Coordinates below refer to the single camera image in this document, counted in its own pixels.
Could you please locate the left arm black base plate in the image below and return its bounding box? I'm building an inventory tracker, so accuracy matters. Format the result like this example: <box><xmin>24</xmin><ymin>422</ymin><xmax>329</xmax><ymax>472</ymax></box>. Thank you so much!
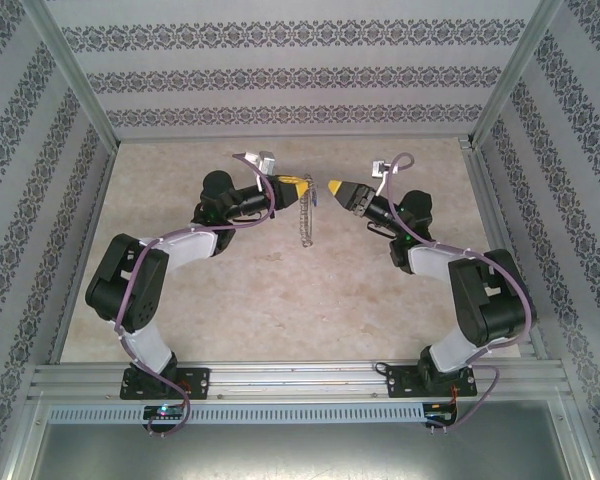
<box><xmin>119</xmin><ymin>367</ymin><xmax>211</xmax><ymax>400</ymax></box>

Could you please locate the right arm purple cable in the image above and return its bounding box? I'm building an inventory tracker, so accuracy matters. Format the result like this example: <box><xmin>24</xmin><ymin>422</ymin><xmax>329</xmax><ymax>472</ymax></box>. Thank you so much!
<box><xmin>377</xmin><ymin>152</ymin><xmax>540</xmax><ymax>431</ymax></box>

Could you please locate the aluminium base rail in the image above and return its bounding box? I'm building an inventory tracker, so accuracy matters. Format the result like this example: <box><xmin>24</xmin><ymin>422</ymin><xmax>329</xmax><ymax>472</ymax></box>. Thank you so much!
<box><xmin>27</xmin><ymin>362</ymin><xmax>571</xmax><ymax>401</ymax></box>

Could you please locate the grey metal sheet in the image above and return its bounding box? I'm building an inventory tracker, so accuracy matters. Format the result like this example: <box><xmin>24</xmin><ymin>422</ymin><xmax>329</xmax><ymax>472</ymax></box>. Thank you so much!
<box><xmin>9</xmin><ymin>422</ymin><xmax>591</xmax><ymax>480</ymax></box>

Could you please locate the right white camera bracket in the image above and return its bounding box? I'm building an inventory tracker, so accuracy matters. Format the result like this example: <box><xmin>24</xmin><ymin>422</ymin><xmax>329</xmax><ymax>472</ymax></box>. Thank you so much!
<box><xmin>377</xmin><ymin>162</ymin><xmax>399</xmax><ymax>199</ymax></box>

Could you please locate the aluminium frame post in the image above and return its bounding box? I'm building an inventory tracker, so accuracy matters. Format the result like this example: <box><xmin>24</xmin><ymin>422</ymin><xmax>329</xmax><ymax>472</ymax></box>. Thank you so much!
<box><xmin>469</xmin><ymin>0</ymin><xmax>566</xmax><ymax>146</ymax></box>
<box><xmin>17</xmin><ymin>0</ymin><xmax>119</xmax><ymax>146</ymax></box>

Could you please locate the slotted grey cable duct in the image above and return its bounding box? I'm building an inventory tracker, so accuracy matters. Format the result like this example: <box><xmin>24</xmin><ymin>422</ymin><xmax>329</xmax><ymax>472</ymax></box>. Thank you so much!
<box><xmin>47</xmin><ymin>403</ymin><xmax>459</xmax><ymax>424</ymax></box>

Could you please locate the metal band with key rings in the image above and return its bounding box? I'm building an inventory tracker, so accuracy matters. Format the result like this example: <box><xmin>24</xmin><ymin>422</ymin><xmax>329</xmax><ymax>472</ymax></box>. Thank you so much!
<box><xmin>295</xmin><ymin>172</ymin><xmax>319</xmax><ymax>250</ymax></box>

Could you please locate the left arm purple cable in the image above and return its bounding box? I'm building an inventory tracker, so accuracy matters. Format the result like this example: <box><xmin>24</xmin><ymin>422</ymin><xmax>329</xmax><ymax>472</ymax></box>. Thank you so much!
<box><xmin>113</xmin><ymin>152</ymin><xmax>277</xmax><ymax>436</ymax></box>

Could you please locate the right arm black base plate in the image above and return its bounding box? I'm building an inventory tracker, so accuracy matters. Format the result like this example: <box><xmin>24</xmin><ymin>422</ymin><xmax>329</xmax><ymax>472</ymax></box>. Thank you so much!
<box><xmin>385</xmin><ymin>363</ymin><xmax>479</xmax><ymax>399</ymax></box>

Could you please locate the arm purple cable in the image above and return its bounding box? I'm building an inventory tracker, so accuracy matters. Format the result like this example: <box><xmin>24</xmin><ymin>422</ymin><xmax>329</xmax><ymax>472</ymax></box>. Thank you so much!
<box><xmin>113</xmin><ymin>152</ymin><xmax>277</xmax><ymax>436</ymax></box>
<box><xmin>377</xmin><ymin>152</ymin><xmax>540</xmax><ymax>431</ymax></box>

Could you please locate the aluminium side rail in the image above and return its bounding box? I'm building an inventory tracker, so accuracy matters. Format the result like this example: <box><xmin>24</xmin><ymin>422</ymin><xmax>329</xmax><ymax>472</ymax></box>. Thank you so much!
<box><xmin>462</xmin><ymin>139</ymin><xmax>549</xmax><ymax>359</ymax></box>

